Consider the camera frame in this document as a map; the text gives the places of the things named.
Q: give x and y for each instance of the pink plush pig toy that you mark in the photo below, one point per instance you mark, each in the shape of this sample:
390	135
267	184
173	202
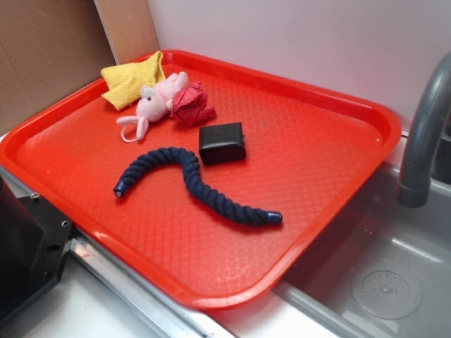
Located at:
155	102

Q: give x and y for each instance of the red plastic tray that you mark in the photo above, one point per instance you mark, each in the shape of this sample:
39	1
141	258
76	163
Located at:
308	151

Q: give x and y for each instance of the grey plastic sink basin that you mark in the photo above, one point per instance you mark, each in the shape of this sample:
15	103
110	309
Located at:
378	270

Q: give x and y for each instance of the yellow cloth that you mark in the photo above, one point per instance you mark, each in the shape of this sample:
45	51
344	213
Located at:
124	82

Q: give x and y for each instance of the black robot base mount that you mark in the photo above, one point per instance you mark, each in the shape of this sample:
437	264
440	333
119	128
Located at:
35	240

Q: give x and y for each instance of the grey sink faucet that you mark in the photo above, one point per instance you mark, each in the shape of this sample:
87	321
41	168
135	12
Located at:
427	152

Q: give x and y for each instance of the brown cardboard panel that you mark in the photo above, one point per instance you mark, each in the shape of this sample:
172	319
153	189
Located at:
50	49

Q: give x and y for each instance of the black box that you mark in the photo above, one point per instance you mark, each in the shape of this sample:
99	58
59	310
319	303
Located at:
222	143

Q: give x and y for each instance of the red crumpled cloth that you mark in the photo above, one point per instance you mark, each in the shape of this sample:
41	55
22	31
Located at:
191	106

